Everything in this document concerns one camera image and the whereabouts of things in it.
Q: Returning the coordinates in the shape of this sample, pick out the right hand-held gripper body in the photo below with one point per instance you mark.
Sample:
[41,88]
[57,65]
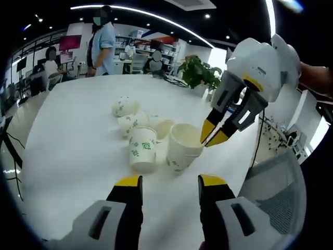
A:
[260,65]

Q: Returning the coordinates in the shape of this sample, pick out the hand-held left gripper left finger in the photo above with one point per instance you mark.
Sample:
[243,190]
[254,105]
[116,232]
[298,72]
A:
[104,224]

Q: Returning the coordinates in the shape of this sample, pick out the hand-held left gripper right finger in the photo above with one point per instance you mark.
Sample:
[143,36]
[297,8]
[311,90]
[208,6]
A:
[234,224]

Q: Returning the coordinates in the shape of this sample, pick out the white paper cup green print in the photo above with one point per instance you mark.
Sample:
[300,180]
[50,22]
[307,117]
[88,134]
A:
[164,129]
[130,123]
[122,108]
[143,153]
[179,153]

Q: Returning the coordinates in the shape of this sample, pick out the person's left hand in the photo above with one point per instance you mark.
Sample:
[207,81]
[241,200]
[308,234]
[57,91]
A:
[202,246]

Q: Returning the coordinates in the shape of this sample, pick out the green potted plant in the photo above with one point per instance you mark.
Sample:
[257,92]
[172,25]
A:
[197,73]

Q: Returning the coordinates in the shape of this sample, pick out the grey mesh office chair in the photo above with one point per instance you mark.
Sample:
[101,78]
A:
[281,198]

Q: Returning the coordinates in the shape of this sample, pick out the white storage shelves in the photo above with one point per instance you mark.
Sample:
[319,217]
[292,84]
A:
[169,52]

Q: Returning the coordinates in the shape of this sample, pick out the white table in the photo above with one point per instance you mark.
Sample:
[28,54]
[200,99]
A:
[78,130]

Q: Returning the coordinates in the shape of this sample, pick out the black stand pole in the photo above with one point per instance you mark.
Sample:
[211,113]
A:
[14,156]

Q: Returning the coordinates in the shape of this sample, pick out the pink display screen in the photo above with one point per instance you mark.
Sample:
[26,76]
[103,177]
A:
[70,42]

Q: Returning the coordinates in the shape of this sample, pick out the black monitor on stand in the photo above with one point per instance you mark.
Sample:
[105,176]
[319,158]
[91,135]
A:
[22,63]

